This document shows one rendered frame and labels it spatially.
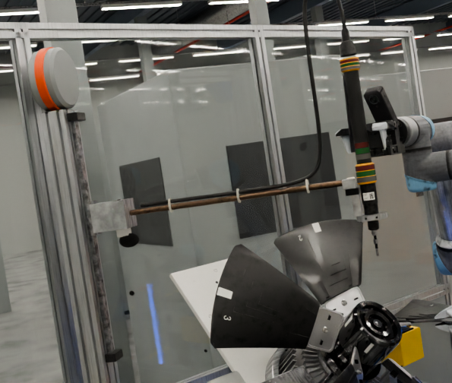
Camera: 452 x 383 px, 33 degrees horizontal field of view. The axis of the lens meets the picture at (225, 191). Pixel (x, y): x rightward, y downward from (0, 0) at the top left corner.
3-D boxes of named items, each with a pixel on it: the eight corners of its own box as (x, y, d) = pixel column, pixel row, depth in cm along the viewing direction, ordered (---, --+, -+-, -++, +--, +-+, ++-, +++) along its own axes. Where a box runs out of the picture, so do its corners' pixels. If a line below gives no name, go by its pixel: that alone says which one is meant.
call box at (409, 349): (359, 366, 224) (354, 330, 224) (380, 357, 231) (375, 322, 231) (404, 372, 212) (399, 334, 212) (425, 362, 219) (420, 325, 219)
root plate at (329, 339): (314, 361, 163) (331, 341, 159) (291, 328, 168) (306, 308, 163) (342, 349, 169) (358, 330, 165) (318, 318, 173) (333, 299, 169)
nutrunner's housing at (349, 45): (365, 232, 173) (335, 29, 172) (365, 229, 177) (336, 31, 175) (382, 229, 172) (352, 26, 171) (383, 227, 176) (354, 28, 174)
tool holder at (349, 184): (346, 223, 172) (340, 180, 172) (349, 220, 179) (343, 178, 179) (387, 218, 170) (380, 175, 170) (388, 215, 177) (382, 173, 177)
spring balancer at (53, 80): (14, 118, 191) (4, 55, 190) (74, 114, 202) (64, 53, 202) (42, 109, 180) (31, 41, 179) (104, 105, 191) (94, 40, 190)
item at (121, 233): (117, 249, 188) (114, 229, 187) (123, 247, 191) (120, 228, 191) (137, 247, 186) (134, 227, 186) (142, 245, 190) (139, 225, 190)
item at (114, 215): (89, 236, 187) (83, 202, 187) (99, 233, 194) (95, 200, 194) (128, 231, 185) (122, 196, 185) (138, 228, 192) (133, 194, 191)
